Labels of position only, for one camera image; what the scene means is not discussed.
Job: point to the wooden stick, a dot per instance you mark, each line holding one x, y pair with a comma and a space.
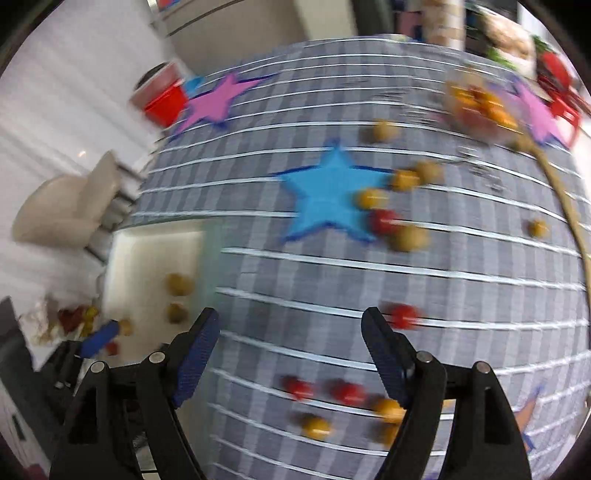
570, 217

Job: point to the grey checked tablecloth with stars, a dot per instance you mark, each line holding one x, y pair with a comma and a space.
323, 281

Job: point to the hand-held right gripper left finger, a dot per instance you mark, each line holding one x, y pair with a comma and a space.
198, 355

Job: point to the blue plastic basin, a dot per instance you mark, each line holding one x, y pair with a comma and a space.
193, 84

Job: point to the brown longan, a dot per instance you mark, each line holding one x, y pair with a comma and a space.
123, 326
385, 130
179, 284
176, 313
429, 171
408, 237

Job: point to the white rectangular tray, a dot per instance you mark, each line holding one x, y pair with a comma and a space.
147, 258

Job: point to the clear bowl of tomatoes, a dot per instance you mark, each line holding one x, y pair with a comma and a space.
480, 106

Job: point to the beige upholstered chair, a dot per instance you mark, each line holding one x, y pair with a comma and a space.
69, 203

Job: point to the printed cushion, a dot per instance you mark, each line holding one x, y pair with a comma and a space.
508, 39

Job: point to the red plastic bucket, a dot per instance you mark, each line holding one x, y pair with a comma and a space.
164, 106

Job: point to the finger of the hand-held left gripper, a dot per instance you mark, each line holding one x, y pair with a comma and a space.
99, 340

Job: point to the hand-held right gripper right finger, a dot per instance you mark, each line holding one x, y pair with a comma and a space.
383, 360

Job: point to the patterned fabric roll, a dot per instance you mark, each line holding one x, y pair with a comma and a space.
443, 21

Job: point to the red cherry tomato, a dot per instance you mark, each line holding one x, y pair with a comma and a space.
348, 392
404, 316
111, 347
298, 386
384, 220

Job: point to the yellow cherry tomato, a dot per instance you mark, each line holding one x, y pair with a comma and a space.
538, 228
371, 198
405, 180
316, 425
388, 410

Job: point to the red plastic stool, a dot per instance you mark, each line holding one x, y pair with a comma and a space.
561, 87

